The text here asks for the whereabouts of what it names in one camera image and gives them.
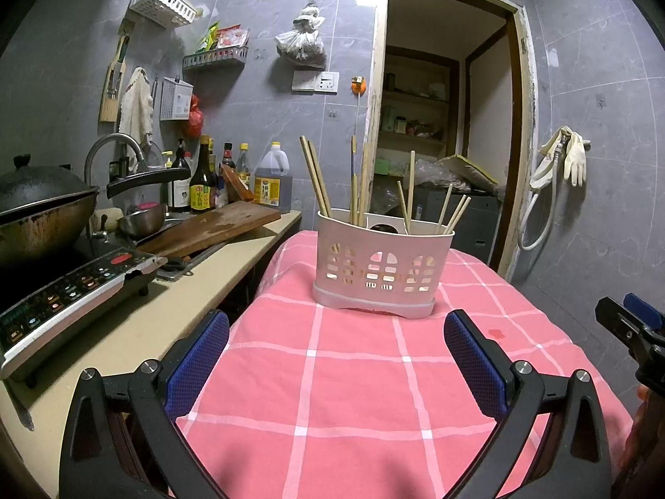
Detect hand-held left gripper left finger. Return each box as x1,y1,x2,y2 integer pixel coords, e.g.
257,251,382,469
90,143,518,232
59,309,231,499

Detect red snack packet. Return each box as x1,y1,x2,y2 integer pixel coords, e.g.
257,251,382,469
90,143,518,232
214,25,249,51

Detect crumpled clear plastic sheet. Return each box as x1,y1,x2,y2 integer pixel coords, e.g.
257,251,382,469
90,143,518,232
415,159,471,191

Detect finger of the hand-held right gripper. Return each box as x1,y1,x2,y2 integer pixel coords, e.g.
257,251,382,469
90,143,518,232
595,296,658,349
623,292,665,334

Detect white hose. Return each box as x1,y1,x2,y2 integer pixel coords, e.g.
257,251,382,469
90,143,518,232
518,135,565,252

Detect hanging clear plastic bag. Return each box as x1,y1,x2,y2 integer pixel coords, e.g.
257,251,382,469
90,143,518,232
275,2,328,70

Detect white rubber gloves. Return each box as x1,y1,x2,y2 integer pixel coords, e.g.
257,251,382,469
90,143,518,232
539,126,591,187

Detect wooden cutting board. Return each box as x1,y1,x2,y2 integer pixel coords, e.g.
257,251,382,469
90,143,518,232
135,200,282,260

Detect white perforated wall holder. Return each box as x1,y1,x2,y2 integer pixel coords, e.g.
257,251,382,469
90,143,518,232
159,76,196,122

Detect grey wall shelf basket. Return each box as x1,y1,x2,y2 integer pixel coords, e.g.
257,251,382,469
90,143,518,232
182,44,249,72

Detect white plastic utensil basket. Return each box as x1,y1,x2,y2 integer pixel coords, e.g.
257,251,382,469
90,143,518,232
313,208,456,319

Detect wooden shelf unit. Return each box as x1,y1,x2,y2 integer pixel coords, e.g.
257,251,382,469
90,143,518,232
379,46,461,160

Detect clear bottle yellow cap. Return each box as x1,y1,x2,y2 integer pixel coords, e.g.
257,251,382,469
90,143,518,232
236,143,254,191

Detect grey cabinet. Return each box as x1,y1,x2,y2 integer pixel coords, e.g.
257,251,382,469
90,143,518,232
414,186,502,272

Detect grey wall switch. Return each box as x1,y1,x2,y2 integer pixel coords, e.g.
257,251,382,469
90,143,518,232
291,69,319,93

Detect large cooking oil jug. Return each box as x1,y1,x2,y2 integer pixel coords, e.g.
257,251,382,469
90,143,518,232
253,141,294,214

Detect white wall basket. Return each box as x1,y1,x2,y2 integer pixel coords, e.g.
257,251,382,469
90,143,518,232
128,0,199,28

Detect group of wooden chopsticks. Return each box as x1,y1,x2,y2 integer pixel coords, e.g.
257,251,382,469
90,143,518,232
298,134,473,236

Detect black wok lid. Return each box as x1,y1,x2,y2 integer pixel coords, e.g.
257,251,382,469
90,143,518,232
0,154,95,214

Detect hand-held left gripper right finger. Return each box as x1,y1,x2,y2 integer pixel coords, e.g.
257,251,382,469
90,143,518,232
443,309,612,499

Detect black wok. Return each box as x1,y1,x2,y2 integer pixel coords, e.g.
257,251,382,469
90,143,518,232
0,187,101,266

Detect purple banded chopstick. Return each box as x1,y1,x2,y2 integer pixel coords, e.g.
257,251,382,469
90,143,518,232
350,135,359,225

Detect pink checked tablecloth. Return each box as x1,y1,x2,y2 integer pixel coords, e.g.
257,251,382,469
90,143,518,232
171,229,635,499

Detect wooden door frame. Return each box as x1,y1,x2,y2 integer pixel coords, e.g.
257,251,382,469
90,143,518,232
363,0,539,282

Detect wooden wall knife holder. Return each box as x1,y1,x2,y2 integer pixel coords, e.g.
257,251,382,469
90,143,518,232
99,17,136,124

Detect red plastic bag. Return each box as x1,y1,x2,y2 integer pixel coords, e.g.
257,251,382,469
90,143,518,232
186,94,205,139

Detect black pan handle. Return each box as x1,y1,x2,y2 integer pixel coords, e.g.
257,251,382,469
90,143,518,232
106,167,192,200

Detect dark bottle white label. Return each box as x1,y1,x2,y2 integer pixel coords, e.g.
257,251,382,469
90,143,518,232
168,138,192,213

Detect yellow green snack packet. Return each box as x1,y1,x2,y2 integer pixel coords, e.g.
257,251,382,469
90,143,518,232
199,21,220,53

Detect induction cooker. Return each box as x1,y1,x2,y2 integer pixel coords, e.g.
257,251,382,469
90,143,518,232
0,248,168,382

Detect folded yellow-edged mat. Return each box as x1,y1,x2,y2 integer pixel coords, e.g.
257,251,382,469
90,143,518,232
431,154,504,200

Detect steel bowl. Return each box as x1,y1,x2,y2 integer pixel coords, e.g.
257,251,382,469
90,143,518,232
118,202,167,238

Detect white hanging towel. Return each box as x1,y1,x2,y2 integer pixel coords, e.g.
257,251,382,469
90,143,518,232
118,66,155,149

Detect dark bottle yellow label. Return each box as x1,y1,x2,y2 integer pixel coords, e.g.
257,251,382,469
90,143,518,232
189,134,218,214

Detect steel faucet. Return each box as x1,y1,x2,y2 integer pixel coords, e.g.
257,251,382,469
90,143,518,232
84,133,144,186

